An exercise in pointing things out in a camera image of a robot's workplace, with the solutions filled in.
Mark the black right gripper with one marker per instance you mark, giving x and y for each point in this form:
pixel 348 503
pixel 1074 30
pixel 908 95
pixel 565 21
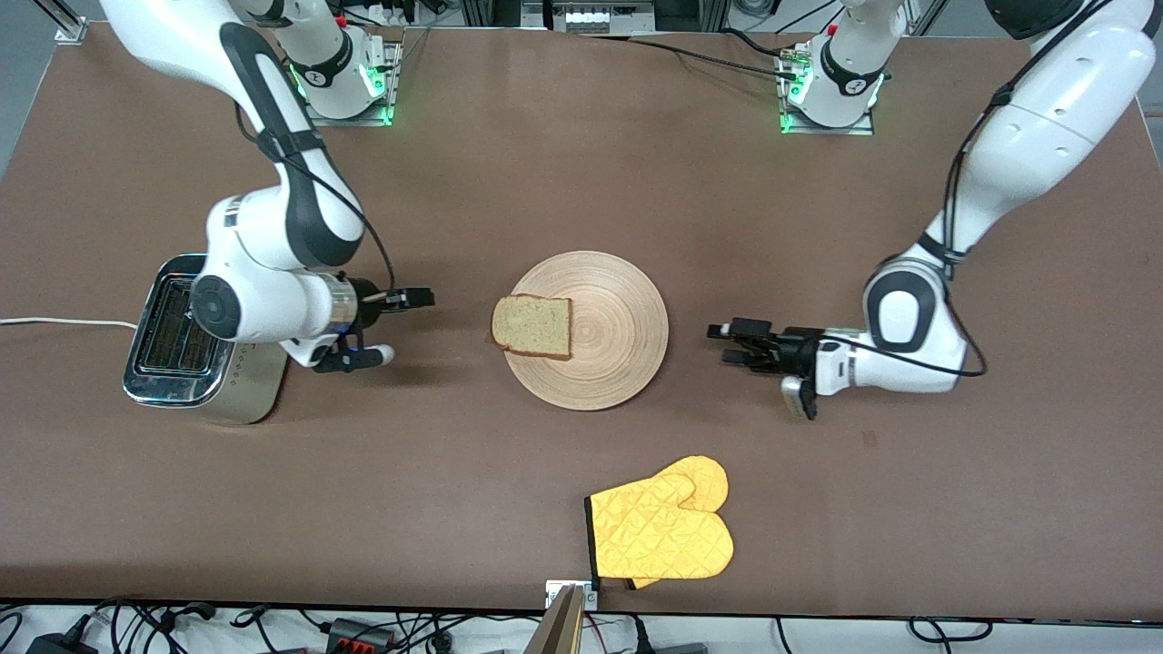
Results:
pixel 371 307

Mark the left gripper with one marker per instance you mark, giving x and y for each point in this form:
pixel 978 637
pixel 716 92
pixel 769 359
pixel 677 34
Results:
pixel 792 351

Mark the brown bread slice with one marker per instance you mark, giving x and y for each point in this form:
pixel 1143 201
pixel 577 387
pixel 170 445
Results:
pixel 531 327

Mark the round wooden plate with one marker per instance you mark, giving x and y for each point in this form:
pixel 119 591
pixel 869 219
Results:
pixel 618 336

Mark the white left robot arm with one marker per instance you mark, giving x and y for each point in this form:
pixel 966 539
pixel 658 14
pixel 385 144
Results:
pixel 1045 118

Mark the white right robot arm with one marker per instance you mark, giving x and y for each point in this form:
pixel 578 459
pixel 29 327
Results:
pixel 273 272

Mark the silver two-slot toaster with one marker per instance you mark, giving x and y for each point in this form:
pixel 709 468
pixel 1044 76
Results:
pixel 241 391

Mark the black connector box red buttons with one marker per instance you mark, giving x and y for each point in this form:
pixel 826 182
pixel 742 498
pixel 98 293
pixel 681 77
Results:
pixel 359 634

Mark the white power strip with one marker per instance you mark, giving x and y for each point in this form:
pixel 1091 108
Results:
pixel 586 18

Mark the black power adapter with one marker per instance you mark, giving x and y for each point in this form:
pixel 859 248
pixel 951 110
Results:
pixel 59 646

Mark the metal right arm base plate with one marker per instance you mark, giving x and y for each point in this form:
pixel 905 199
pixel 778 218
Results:
pixel 391 82

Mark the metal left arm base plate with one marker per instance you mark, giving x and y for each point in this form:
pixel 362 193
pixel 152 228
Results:
pixel 831 131

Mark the small metal post bracket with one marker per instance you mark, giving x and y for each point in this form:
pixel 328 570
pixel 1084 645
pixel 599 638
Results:
pixel 551 595

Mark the wooden camera post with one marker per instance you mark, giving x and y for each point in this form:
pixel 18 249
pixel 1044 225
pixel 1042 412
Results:
pixel 559 627

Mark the metal table corner bracket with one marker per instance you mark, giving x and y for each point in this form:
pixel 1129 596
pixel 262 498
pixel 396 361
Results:
pixel 71 32

